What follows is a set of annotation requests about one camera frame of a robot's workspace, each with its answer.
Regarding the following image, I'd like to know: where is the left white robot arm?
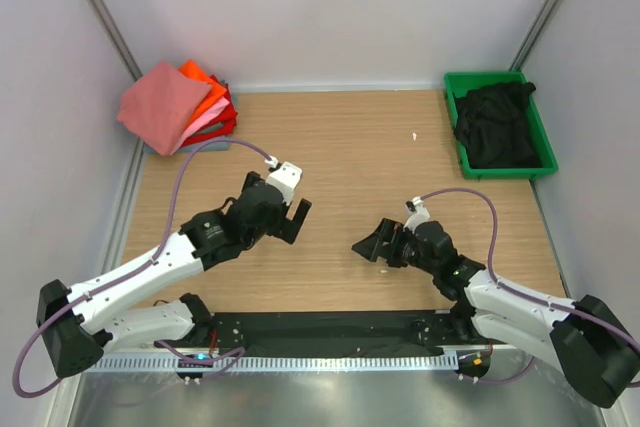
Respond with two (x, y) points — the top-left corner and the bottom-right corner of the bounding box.
(36, 162), (311, 378)

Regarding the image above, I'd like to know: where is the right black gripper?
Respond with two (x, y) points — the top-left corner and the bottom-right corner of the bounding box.
(352, 217), (438, 276)

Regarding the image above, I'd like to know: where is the grey blue folded shirt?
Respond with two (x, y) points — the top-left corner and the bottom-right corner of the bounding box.
(144, 91), (240, 154)

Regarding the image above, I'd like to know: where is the red folded shirt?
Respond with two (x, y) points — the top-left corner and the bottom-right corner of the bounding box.
(182, 82), (238, 147)

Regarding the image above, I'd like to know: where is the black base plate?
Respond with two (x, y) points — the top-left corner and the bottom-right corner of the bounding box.
(212, 310), (487, 359)

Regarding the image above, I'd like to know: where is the light pink folded shirt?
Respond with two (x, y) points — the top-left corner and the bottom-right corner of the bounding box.
(177, 97), (230, 147)

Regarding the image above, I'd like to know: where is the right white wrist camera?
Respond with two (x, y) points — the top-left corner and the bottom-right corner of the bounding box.
(404, 202), (430, 232)

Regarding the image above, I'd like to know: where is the salmon pink folded shirt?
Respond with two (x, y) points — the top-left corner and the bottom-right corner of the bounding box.
(117, 61), (205, 155)

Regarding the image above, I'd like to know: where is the black t shirt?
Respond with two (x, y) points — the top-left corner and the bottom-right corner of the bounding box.
(454, 81), (541, 169)

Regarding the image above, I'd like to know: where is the orange folded shirt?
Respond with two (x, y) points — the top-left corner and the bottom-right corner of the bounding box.
(179, 59), (227, 124)

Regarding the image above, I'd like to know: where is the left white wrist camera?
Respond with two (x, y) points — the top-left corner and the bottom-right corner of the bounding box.
(266, 162), (303, 200)

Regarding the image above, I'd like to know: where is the white slotted cable duct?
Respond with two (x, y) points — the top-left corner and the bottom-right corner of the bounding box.
(88, 351), (459, 373)

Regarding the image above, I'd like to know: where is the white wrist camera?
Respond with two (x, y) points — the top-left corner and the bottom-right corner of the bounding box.
(404, 202), (430, 232)
(266, 162), (303, 200)

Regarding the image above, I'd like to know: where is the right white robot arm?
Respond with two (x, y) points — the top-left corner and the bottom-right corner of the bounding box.
(352, 219), (639, 408)

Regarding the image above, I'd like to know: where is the green plastic tray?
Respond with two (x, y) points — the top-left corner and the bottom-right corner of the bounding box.
(444, 71), (558, 180)

